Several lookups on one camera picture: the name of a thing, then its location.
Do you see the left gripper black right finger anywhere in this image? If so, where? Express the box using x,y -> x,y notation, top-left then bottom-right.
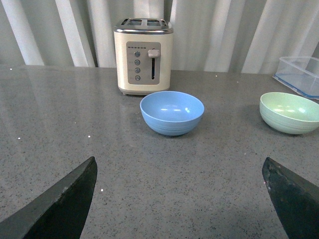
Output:
262,157 -> 319,239

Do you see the green bowl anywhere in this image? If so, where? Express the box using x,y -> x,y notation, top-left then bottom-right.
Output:
259,92 -> 319,134

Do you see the cream two-slot toaster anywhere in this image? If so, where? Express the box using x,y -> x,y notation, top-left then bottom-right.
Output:
114,18 -> 173,95

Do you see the clear plastic food container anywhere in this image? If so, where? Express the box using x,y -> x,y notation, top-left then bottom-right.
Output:
273,57 -> 319,100

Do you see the blue bowl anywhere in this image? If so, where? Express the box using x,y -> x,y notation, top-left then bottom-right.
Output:
140,91 -> 205,136

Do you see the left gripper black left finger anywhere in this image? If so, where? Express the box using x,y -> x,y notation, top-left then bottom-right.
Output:
0,157 -> 97,239

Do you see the white curtain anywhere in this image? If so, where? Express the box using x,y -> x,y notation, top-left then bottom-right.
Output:
0,0 -> 319,74

